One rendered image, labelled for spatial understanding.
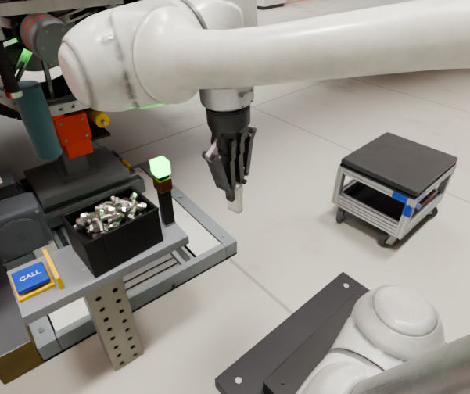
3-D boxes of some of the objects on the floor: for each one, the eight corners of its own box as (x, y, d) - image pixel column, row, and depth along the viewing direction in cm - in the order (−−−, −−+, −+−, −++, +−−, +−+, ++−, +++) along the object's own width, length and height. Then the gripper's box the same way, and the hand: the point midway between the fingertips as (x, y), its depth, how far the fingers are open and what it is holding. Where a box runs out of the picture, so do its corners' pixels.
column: (130, 332, 125) (105, 246, 100) (144, 353, 119) (120, 267, 94) (103, 349, 120) (69, 263, 95) (115, 371, 114) (81, 286, 89)
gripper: (218, 123, 54) (229, 235, 69) (268, 94, 61) (268, 200, 76) (184, 112, 58) (201, 220, 73) (235, 84, 65) (240, 188, 80)
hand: (234, 196), depth 72 cm, fingers closed
